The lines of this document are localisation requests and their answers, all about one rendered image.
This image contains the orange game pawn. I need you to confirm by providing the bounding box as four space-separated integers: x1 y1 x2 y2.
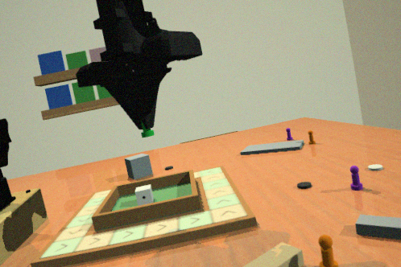
318 235 339 267
308 130 316 145

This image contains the white flat disc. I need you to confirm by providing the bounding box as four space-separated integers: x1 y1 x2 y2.
368 164 382 171

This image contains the purple game pawn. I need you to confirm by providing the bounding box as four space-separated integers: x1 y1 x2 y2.
350 165 362 191
286 128 293 141

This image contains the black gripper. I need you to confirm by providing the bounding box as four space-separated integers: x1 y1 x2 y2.
76 1 202 129

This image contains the grey die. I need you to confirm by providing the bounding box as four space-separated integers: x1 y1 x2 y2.
135 184 154 206

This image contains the green game pawn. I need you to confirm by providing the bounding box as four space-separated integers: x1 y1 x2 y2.
141 121 154 138

